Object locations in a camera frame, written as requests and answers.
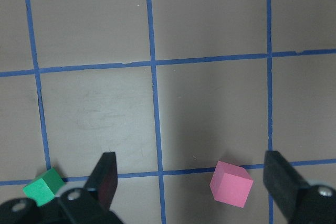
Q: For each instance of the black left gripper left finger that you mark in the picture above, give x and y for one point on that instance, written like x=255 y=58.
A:
x=91 y=202

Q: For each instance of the green foam cube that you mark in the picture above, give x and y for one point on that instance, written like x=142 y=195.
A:
x=44 y=187

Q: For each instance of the pink foam cube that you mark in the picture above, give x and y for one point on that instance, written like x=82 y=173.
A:
x=231 y=184

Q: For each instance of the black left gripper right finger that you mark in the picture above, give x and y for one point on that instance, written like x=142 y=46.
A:
x=298 y=200

